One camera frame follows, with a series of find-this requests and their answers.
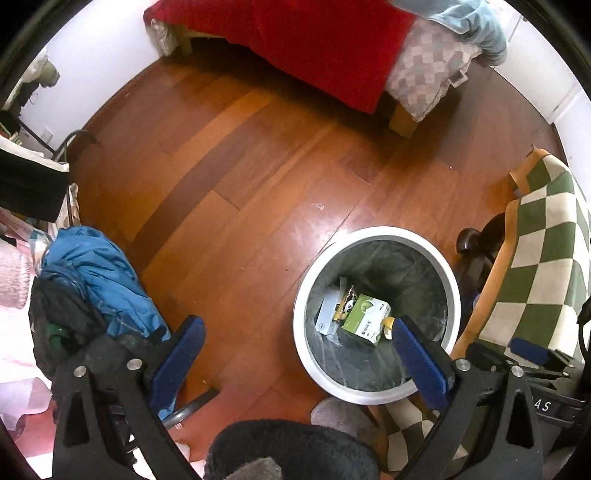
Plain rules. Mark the grey green cloth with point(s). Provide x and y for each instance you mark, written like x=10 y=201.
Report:
x=46 y=71

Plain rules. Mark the blue jacket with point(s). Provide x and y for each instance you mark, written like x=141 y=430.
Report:
x=101 y=277

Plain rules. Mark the black office chair base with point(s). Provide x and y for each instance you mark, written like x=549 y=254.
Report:
x=480 y=240

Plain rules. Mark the black backpack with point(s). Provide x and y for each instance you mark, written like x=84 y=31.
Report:
x=60 y=318

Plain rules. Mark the pale patterned bed sheet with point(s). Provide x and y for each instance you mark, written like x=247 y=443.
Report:
x=161 y=37

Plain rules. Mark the white door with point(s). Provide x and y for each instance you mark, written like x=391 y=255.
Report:
x=545 y=69

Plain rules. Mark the green white checkered blanket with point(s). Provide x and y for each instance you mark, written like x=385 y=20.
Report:
x=545 y=240

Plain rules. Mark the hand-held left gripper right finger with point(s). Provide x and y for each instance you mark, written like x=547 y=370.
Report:
x=421 y=364

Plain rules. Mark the black curved metal tube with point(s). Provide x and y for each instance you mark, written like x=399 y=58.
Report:
x=76 y=135

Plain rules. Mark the black fluffy slipper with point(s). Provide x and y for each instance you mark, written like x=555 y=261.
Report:
x=286 y=447

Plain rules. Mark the black cabinet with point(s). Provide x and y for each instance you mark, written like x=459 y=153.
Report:
x=27 y=184

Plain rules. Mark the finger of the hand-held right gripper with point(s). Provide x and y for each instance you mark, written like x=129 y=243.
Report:
x=530 y=350

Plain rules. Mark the green and white carton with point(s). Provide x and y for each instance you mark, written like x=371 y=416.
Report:
x=364 y=319

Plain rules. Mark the grey plastic bin liner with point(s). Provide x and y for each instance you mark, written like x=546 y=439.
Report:
x=408 y=277

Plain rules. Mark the grey metal chair leg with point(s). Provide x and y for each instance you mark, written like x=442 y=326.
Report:
x=194 y=406

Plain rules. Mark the pink blanket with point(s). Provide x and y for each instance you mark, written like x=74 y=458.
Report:
x=14 y=277

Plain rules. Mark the pink grey checkered quilt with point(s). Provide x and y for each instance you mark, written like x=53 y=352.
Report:
x=425 y=64

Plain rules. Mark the white wall socket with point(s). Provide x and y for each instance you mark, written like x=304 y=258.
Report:
x=46 y=135

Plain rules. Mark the white round trash bin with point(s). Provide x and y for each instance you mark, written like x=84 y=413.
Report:
x=378 y=232

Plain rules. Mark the panda print snack packet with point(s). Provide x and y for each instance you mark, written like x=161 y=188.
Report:
x=346 y=305

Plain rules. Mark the white flat box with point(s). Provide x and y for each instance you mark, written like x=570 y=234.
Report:
x=328 y=314

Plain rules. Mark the red blanket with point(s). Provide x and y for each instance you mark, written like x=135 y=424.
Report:
x=323 y=41

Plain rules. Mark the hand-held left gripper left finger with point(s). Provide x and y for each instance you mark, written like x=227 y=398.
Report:
x=181 y=364

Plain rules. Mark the blue grey fleece blanket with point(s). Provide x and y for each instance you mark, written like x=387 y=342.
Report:
x=480 y=23

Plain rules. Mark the yellow tape roll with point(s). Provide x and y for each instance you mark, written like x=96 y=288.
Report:
x=388 y=326

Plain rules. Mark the grey slipper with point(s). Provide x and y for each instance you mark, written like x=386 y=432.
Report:
x=337 y=413

